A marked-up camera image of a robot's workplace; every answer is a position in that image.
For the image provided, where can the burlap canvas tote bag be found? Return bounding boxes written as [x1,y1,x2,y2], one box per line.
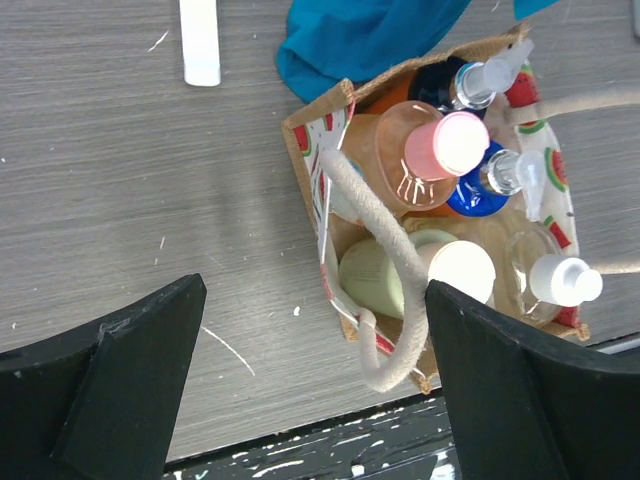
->
[282,24,639,395]

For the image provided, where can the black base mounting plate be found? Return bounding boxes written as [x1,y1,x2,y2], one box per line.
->
[163,392,462,480]

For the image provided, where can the clear amber bottle white cap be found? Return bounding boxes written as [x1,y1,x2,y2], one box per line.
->
[404,207,604,329]

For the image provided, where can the green bottle white cap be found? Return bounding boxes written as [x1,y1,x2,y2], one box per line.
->
[339,229,496,319]

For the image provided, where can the dark pump bottle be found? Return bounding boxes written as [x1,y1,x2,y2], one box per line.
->
[364,38,535,119]

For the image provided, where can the metal clothes rack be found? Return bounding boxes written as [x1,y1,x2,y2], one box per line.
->
[179,0,221,87]

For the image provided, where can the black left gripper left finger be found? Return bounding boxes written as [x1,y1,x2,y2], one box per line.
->
[1,274,207,479]

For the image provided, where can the blue pump bottle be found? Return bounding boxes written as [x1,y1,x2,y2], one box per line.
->
[446,140,547,222]

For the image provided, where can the teal t-shirt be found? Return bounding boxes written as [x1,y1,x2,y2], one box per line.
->
[276,0,561,105]

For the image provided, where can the pink cap peach bottle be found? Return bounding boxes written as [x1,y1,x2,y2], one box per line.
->
[341,101,490,217]

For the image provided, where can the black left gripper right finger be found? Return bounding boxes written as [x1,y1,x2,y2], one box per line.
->
[425,281,639,479]

